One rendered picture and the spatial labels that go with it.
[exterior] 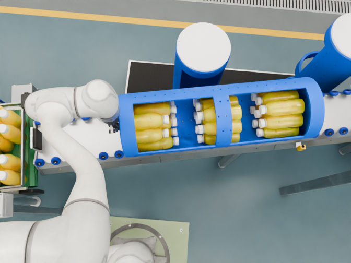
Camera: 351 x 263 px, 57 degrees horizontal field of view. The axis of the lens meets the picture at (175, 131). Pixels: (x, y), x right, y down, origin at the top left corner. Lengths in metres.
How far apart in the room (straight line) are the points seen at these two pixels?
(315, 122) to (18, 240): 1.22
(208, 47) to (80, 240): 1.27
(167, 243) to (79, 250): 0.84
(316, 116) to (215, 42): 0.62
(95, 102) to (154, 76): 1.60
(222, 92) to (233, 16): 1.76
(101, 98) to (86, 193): 0.38
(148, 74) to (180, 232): 1.49
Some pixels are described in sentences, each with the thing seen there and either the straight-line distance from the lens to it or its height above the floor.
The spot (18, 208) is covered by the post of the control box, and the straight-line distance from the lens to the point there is 1.89.
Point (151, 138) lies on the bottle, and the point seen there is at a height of 1.12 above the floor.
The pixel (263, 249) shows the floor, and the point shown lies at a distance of 2.62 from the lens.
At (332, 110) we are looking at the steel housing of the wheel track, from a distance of 1.88.
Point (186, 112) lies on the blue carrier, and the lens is 1.61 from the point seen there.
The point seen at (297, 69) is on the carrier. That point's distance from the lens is 2.28.
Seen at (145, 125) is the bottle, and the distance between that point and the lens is 1.39.
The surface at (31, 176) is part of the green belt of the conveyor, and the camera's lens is 1.74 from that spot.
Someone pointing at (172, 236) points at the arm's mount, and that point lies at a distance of 1.44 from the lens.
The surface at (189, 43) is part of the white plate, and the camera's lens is 1.70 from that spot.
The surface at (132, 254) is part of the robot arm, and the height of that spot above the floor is 1.32.
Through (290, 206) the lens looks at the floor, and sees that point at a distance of 2.68.
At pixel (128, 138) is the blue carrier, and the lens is 1.34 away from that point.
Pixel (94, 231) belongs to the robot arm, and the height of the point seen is 1.85.
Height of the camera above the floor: 2.50
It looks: 75 degrees down
